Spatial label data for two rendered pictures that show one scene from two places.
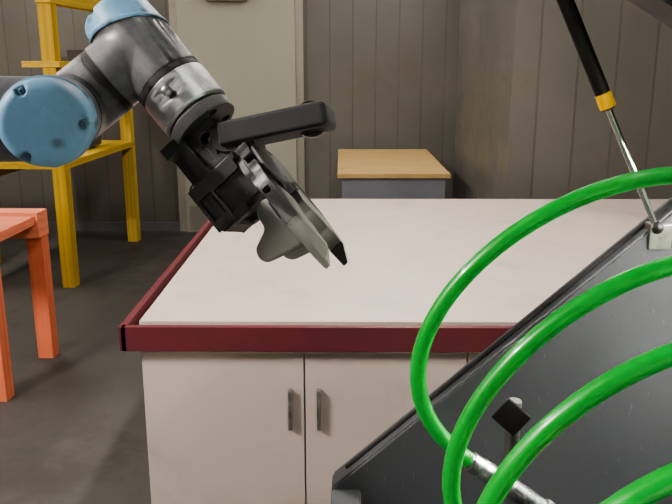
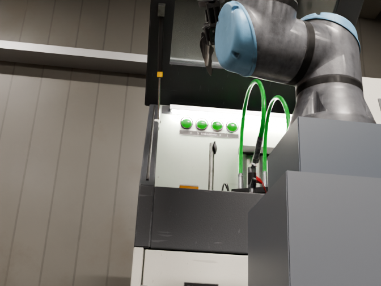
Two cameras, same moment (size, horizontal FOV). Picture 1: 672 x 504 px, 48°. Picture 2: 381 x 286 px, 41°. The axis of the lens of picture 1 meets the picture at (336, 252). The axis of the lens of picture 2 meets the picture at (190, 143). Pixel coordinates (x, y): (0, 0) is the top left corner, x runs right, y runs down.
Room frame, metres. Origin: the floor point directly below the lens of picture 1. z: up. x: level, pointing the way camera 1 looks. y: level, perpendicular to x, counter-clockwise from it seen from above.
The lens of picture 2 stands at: (0.95, 1.26, 0.56)
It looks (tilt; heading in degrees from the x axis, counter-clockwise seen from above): 22 degrees up; 264
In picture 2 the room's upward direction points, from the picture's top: 3 degrees clockwise
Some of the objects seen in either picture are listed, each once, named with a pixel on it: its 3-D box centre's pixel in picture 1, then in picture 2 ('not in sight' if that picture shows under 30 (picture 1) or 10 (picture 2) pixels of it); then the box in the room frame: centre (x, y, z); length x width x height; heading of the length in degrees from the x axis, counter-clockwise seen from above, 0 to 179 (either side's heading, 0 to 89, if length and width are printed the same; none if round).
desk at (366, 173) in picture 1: (386, 210); not in sight; (5.71, -0.39, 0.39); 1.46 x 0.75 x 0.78; 0
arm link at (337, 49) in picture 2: not in sight; (322, 57); (0.64, 0.50, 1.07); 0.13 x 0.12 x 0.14; 12
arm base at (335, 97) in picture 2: not in sight; (330, 116); (0.63, 0.50, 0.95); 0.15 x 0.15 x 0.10
